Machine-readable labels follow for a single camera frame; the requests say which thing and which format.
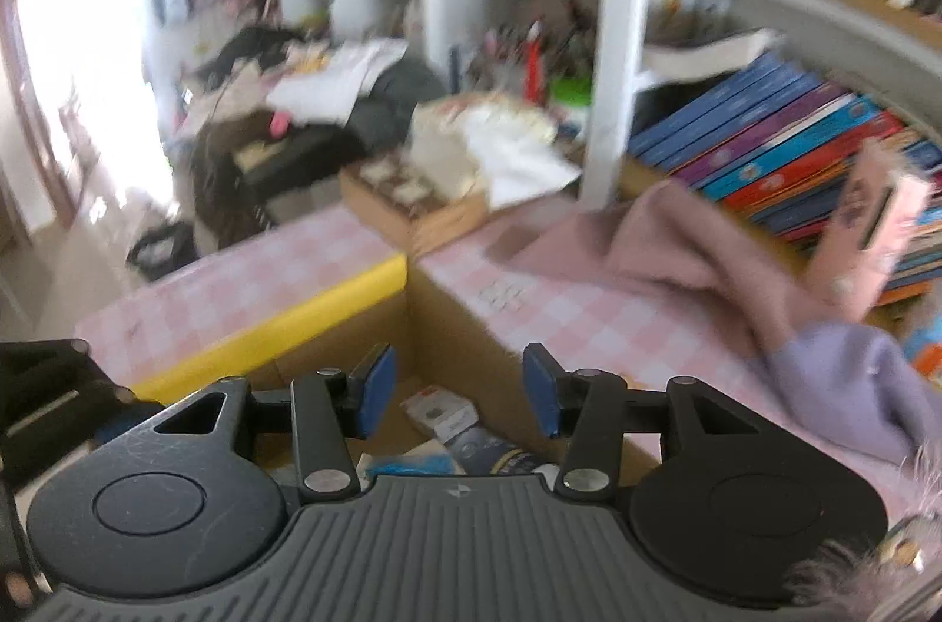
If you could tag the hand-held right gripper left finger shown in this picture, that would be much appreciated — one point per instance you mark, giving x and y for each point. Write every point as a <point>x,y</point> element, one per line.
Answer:
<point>375,390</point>

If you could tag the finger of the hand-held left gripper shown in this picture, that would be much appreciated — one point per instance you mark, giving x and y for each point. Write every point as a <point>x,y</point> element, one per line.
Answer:
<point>129,408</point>

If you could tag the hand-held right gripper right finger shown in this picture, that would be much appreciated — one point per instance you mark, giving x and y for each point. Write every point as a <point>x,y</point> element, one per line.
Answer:
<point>541,390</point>

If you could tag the white packet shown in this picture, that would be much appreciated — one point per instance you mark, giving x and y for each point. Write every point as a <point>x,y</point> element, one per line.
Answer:
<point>440,414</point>

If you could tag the dark blue packet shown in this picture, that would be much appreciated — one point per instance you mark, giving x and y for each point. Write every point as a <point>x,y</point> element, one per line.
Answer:
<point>489,453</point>

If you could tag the bright blue wrapper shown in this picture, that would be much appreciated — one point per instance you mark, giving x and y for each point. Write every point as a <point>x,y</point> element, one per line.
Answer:
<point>412,465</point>

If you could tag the yellow cardboard box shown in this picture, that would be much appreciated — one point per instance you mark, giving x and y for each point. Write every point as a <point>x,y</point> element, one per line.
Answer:
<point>456,335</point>

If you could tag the green lidded container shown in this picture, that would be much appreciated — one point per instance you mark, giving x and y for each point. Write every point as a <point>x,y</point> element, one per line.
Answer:
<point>572,90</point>

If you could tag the pink checked tablecloth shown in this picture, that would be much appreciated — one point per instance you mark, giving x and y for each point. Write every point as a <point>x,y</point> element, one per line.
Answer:
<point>589,313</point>

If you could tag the black trash bin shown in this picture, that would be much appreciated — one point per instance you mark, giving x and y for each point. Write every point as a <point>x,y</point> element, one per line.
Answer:
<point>162,250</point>

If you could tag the small brown cardboard box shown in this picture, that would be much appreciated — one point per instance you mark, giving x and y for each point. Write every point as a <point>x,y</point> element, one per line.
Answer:
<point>419,213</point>

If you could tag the purple cloth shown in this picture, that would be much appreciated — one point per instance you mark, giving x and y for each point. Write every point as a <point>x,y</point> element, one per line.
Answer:
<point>736,313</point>

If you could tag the brown hanging garment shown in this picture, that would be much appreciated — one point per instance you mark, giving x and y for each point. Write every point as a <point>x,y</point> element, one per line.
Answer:
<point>221,187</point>

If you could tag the pile of clothes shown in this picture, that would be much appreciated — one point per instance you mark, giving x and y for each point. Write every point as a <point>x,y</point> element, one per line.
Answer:
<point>324,84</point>

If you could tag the white bookshelf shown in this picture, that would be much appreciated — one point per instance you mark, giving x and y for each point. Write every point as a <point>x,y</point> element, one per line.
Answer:
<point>611,77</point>

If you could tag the red bottle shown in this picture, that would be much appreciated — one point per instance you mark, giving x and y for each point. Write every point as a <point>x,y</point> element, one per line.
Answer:
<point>535,66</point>

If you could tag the row of slanted books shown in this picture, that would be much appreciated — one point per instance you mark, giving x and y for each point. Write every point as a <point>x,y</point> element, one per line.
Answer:
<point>773,151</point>

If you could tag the pink rectangular box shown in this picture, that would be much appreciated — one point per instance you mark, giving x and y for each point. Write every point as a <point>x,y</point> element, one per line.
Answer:
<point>868,224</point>

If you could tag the fluffy purple sleeve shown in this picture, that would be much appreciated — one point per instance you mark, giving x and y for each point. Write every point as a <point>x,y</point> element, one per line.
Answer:
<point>883,556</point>

